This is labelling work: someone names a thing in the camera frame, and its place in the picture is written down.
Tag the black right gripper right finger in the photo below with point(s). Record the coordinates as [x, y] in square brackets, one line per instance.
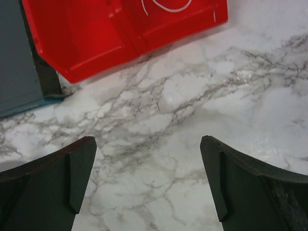
[251, 195]

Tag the left red plastic bin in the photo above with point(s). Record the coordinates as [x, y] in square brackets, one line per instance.
[78, 38]

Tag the dark grey network switch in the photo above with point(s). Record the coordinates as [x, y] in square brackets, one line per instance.
[27, 82]

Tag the red plastic bin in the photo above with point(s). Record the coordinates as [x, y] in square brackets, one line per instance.
[78, 38]
[151, 24]

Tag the right red plastic bin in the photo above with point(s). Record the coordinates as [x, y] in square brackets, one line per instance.
[151, 24]

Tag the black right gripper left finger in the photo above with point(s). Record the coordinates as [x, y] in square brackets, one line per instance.
[47, 193]

